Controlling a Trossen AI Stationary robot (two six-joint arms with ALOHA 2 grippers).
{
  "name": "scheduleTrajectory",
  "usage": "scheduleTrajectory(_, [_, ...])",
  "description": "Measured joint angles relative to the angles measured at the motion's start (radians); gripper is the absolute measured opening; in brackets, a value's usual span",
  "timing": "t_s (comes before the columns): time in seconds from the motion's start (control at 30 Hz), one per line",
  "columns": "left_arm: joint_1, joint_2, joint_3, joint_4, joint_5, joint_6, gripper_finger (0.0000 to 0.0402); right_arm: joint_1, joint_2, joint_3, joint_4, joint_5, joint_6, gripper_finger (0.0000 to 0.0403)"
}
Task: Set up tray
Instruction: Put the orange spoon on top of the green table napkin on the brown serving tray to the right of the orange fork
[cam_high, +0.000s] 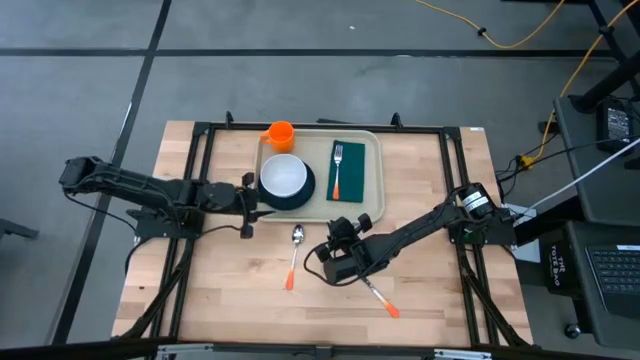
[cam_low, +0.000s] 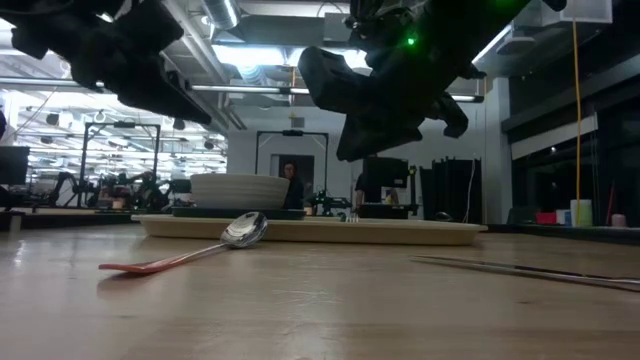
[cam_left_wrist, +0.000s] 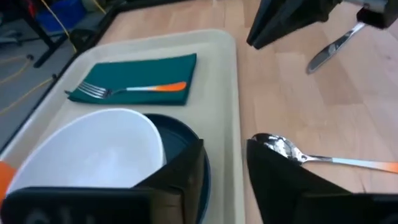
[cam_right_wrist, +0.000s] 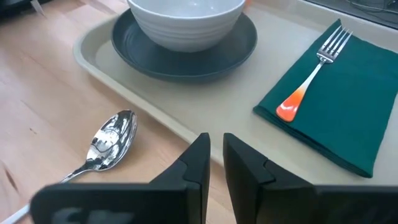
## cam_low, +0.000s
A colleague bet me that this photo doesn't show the cream plastic tray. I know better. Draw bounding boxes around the cream plastic tray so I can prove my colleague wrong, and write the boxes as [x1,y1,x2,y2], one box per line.
[130,213,489,247]

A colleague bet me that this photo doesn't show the black equipment table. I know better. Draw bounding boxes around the black equipment table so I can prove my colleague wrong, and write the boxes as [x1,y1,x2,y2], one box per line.
[353,202,422,221]

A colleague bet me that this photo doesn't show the red stick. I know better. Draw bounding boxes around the red stick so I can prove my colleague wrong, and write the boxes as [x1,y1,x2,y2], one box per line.
[604,179,617,226]

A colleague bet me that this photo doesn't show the white ceiling box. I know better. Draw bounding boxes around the white ceiling box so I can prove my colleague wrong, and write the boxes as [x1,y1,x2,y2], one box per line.
[509,0,614,27]

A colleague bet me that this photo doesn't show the white ribbed bowl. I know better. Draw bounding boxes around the white ribbed bowl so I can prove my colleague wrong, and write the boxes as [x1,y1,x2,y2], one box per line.
[189,173,291,211]

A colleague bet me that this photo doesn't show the black curtain panels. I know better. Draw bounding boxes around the black curtain panels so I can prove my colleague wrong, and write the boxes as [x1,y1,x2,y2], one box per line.
[418,156,484,225]

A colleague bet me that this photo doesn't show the black gantry frame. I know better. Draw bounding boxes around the black gantry frame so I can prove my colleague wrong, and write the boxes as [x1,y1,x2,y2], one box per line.
[76,121,162,209]
[254,129,330,176]

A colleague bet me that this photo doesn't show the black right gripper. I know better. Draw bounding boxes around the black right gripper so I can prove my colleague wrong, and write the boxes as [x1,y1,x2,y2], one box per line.
[298,46,469,162]

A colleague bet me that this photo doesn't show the yellow cable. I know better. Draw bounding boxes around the yellow cable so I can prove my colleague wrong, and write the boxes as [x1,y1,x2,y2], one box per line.
[571,19,584,227]

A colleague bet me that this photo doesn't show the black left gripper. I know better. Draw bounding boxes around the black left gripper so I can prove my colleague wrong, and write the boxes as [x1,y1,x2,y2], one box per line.
[9,0,214,126]

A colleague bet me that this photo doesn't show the black monitor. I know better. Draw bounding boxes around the black monitor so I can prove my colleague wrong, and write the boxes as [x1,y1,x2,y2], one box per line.
[0,145,31,187]
[360,155,410,190]

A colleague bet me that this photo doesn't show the spoon with orange handle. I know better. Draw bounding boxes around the spoon with orange handle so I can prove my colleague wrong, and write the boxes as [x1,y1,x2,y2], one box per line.
[98,211,270,275]

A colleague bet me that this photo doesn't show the black side table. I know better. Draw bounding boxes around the black side table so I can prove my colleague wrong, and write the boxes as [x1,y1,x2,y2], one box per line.
[487,223,640,247]

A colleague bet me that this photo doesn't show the green white cylinder container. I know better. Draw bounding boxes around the green white cylinder container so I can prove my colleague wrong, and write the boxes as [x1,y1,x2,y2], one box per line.
[569,199,594,229]

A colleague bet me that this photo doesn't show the knife with orange handle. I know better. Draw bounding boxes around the knife with orange handle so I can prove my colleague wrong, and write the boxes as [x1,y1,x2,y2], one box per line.
[409,254,640,294]

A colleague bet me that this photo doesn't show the black workbench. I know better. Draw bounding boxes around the black workbench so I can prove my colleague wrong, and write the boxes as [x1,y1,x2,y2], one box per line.
[0,206,144,232]

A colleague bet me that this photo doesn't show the long ceiling light bar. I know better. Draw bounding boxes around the long ceiling light bar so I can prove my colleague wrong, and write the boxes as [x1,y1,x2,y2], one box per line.
[0,76,485,104]

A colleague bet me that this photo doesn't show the silver air duct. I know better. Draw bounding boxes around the silver air duct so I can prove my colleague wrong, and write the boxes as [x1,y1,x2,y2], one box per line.
[164,0,251,132]

